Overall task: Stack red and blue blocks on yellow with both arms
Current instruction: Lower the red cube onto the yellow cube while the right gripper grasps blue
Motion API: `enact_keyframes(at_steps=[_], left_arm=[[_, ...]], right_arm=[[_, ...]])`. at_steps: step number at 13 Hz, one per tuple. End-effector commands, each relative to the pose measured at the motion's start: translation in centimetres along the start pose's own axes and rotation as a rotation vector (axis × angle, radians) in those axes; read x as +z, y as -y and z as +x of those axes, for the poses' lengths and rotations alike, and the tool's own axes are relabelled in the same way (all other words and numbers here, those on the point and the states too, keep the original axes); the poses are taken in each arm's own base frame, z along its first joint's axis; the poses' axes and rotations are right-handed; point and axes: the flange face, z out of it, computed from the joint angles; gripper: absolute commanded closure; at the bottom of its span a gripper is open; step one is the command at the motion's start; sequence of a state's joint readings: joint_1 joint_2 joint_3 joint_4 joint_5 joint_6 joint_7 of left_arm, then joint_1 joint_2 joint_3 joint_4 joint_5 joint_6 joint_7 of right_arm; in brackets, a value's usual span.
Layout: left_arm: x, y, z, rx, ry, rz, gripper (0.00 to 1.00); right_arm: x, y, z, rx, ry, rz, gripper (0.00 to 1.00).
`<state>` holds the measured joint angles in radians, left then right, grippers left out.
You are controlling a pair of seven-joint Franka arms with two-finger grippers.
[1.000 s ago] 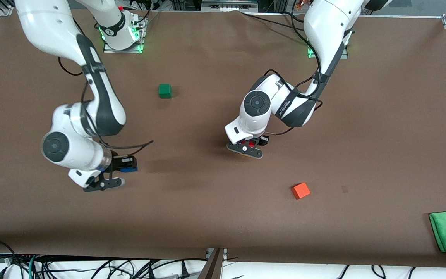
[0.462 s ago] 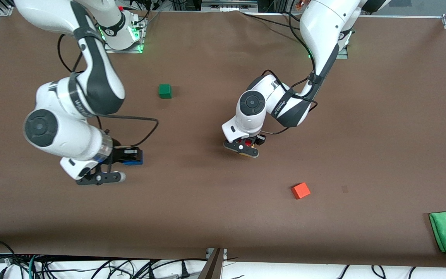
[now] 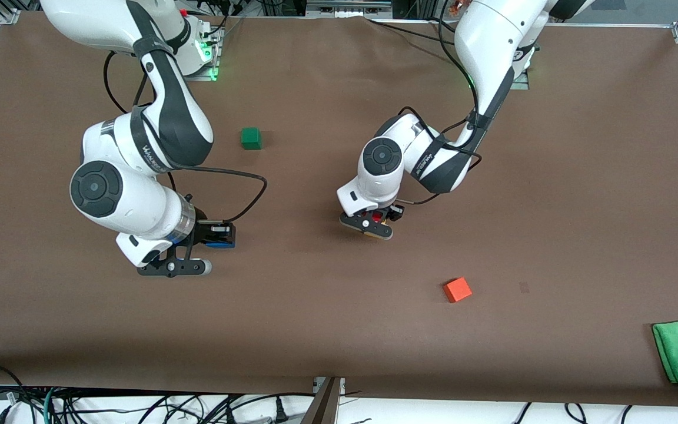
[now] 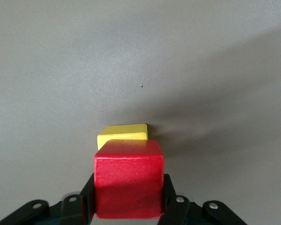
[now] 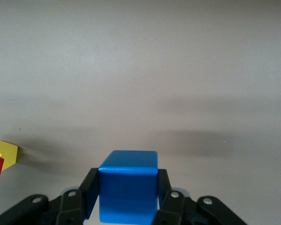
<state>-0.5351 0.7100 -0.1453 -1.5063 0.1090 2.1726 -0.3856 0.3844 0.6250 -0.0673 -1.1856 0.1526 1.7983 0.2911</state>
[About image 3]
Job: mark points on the aluminium profile post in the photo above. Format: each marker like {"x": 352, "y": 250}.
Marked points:
{"x": 324, "y": 406}

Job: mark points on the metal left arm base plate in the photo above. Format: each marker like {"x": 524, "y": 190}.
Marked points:
{"x": 521, "y": 79}

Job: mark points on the orange wooden block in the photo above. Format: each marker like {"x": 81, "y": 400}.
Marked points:
{"x": 458, "y": 290}

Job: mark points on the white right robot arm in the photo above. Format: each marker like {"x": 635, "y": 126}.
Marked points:
{"x": 139, "y": 206}

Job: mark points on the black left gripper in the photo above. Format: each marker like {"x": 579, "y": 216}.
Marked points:
{"x": 394, "y": 212}

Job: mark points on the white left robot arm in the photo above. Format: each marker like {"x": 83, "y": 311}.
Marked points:
{"x": 492, "y": 41}

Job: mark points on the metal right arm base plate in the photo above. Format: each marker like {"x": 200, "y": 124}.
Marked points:
{"x": 212, "y": 65}

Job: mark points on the green wooden block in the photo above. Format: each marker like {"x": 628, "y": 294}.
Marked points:
{"x": 251, "y": 138}

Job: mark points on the grey metal bar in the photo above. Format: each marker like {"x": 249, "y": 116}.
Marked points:
{"x": 348, "y": 6}

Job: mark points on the red wooden block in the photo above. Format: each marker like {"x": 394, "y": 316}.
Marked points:
{"x": 378, "y": 217}

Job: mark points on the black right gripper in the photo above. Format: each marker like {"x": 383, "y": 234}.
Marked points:
{"x": 202, "y": 231}

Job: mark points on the blue wooden block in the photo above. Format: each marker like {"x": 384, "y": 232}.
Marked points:
{"x": 220, "y": 245}

